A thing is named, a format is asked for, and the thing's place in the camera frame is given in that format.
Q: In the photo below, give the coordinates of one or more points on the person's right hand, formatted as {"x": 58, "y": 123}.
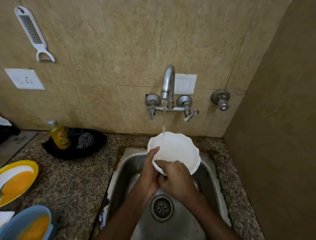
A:
{"x": 177, "y": 180}

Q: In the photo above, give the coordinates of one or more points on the person's left hand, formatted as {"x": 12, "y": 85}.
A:
{"x": 145, "y": 180}

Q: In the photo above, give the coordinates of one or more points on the white scalloped bowl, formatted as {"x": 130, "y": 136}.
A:
{"x": 177, "y": 150}

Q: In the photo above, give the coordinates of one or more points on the yellow rimmed round plate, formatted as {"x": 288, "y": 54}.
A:
{"x": 32, "y": 165}

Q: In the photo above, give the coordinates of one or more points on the white rectangular plate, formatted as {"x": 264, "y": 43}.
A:
{"x": 5, "y": 216}

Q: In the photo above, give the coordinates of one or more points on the black plastic dish rack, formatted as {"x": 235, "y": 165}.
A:
{"x": 7, "y": 133}

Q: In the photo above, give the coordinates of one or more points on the person's right forearm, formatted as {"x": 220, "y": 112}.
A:
{"x": 212, "y": 220}

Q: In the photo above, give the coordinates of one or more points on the person's left forearm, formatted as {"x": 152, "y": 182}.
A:
{"x": 121, "y": 220}

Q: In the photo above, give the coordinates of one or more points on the black oval tray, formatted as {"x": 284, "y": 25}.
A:
{"x": 96, "y": 150}

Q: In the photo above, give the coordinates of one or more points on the yellow dish soap bottle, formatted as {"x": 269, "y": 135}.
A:
{"x": 59, "y": 137}

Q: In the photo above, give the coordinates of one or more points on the stainless steel sink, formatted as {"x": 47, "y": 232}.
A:
{"x": 206, "y": 173}

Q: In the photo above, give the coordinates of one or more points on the metal sink drain strainer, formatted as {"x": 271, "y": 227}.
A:
{"x": 161, "y": 208}

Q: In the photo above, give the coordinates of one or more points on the steel wool scrubber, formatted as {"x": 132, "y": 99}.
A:
{"x": 85, "y": 141}

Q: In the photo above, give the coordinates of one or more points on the grey drain mat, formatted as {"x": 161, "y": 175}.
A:
{"x": 17, "y": 146}

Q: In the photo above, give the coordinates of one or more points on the white perforated plastic tray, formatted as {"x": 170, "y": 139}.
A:
{"x": 4, "y": 121}

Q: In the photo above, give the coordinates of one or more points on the white grater peeler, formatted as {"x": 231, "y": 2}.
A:
{"x": 30, "y": 29}

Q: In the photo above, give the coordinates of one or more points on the chrome wall tap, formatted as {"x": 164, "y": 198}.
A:
{"x": 221, "y": 100}

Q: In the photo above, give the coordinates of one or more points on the white switch plate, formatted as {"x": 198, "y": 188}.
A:
{"x": 186, "y": 84}

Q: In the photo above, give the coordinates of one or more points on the chrome wall faucet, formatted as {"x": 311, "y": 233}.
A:
{"x": 169, "y": 79}

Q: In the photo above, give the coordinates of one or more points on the white wall socket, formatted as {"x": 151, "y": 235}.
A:
{"x": 24, "y": 79}

